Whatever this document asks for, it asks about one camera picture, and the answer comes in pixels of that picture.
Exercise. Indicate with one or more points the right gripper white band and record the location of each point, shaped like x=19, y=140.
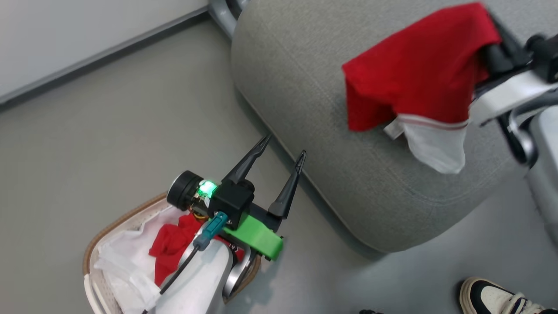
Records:
x=514, y=93

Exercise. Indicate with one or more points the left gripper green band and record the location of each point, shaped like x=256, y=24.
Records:
x=261, y=240

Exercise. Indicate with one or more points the red garment white striped trim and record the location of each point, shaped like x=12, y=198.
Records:
x=414, y=74

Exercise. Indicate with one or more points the plain red garment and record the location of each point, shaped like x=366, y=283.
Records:
x=170, y=248

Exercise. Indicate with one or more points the white laundry basket brown rim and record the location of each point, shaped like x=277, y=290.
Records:
x=93, y=296

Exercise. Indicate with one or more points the white cloth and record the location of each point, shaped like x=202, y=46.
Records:
x=126, y=261

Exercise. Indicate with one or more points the grey partition foot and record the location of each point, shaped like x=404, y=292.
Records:
x=222, y=17

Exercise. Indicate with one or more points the black and cream sneaker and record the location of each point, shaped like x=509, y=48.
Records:
x=492, y=298

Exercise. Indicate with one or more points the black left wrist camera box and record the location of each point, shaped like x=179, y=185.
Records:
x=231, y=200

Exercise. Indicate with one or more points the grey partition base rail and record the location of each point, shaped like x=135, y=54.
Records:
x=109, y=54

